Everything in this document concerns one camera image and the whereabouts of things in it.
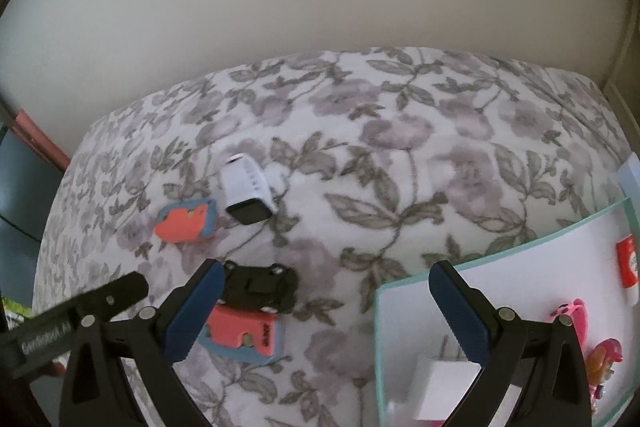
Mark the dark blue panel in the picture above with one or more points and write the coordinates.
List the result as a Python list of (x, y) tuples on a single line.
[(20, 192)]

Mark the white plug adapter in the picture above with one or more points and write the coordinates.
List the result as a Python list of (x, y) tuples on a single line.
[(440, 387)]

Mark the pale blue box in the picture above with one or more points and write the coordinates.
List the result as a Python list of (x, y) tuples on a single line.
[(631, 174)]

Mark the floral blanket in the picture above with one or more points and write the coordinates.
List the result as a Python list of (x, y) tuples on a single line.
[(400, 132)]

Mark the teal framed board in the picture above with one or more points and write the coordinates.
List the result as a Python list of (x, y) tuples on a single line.
[(525, 267)]

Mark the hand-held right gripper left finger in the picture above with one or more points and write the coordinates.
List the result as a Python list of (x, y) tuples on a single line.
[(192, 317)]

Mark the pink bed frame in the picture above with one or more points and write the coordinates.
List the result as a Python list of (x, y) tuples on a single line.
[(42, 137)]

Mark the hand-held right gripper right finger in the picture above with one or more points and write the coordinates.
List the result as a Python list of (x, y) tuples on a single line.
[(460, 312)]

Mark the red and white item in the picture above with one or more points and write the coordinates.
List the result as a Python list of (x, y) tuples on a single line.
[(627, 264)]

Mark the colourful toy figure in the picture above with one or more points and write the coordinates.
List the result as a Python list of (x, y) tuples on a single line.
[(605, 359)]

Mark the pink toy figure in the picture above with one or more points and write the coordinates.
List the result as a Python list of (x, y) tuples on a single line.
[(575, 311)]

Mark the black toy car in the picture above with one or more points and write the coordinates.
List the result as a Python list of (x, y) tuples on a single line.
[(260, 289)]

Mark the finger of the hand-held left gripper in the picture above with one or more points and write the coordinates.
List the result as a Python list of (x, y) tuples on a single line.
[(115, 294)]

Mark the coral and blue sharpener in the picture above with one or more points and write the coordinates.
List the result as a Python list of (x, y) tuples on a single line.
[(240, 332), (182, 221)]

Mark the white and black charger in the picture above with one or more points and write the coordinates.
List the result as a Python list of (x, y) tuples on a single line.
[(247, 187)]

